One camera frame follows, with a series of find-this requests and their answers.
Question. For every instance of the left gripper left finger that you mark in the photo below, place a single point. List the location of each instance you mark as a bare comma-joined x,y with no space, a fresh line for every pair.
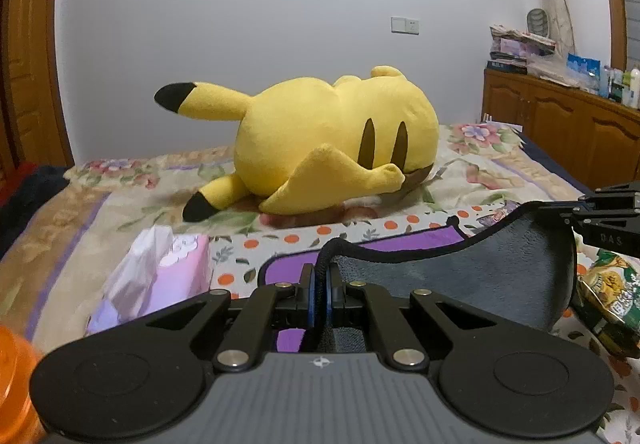
254,324

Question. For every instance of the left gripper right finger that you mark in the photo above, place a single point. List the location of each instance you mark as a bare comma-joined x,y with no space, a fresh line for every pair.
363,317

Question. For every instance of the purple and grey towel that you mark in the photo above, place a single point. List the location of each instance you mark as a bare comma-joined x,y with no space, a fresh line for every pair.
483,305

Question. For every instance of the orange print white cloth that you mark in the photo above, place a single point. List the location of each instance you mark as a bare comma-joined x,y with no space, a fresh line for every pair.
238,261

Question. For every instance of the green snack bag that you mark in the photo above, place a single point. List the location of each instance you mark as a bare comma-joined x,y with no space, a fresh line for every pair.
606,298

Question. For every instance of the brown wooden sideboard cabinet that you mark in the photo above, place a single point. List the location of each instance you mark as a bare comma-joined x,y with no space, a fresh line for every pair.
595,140

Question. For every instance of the pink tissue box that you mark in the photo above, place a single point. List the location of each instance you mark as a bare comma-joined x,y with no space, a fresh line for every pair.
161,268

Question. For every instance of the purple patterned snack packet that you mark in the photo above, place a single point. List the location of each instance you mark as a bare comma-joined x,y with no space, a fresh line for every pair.
494,216

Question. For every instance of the white lotion bottle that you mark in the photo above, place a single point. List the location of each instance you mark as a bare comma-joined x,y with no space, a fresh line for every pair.
634,88

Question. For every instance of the blue tissue pack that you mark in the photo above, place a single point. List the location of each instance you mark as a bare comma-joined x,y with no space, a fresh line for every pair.
586,70

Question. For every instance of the yellow Pikachu plush toy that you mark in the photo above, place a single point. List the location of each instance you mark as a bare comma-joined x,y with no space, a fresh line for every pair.
306,145

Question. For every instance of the stack of books and papers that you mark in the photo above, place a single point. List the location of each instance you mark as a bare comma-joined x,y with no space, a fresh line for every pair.
512,49

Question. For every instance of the small grey fan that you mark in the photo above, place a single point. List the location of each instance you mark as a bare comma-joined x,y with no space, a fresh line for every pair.
538,22

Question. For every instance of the floral bed blanket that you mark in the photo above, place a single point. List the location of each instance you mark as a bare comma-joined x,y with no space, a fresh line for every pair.
153,379

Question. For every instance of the orange plastic cup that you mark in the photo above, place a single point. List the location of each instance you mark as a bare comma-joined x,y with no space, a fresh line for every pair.
19,422

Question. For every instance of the brown wooden door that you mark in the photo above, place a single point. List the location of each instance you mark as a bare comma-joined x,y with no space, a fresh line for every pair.
31,110

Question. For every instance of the white wall socket switch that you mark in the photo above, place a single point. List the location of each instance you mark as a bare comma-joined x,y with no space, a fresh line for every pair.
404,26

